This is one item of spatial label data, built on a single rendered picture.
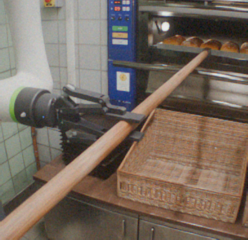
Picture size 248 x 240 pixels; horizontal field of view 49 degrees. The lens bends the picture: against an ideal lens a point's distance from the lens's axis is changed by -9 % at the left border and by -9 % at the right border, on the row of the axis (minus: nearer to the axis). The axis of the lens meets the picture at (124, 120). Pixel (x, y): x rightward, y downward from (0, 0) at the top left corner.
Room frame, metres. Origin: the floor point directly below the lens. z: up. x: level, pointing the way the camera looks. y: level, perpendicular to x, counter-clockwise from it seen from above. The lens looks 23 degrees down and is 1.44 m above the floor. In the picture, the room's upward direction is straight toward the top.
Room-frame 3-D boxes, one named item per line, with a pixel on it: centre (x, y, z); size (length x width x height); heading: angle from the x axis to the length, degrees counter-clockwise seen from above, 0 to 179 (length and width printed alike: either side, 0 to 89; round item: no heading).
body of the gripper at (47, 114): (0.60, 0.14, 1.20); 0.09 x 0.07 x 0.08; 65
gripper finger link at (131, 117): (0.53, 0.00, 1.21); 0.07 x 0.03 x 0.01; 65
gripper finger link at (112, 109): (0.54, 0.02, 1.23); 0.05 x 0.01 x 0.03; 65
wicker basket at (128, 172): (1.19, -0.32, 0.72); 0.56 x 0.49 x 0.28; 66
